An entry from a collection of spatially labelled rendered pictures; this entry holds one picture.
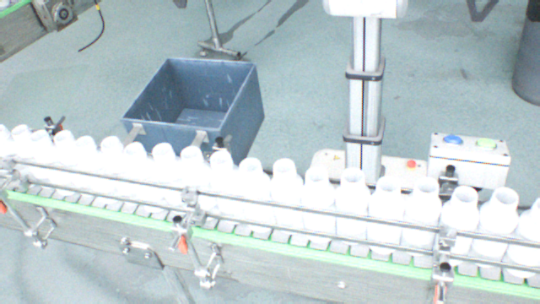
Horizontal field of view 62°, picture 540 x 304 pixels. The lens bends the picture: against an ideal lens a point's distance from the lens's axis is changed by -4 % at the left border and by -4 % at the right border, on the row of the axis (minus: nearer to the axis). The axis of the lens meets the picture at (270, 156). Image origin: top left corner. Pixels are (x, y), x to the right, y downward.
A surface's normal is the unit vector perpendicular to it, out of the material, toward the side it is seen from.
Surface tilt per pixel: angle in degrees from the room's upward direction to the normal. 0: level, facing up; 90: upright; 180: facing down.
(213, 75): 90
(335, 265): 90
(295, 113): 0
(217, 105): 90
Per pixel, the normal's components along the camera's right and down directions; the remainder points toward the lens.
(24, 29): 0.81, 0.33
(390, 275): -0.29, 0.70
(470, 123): -0.12, -0.70
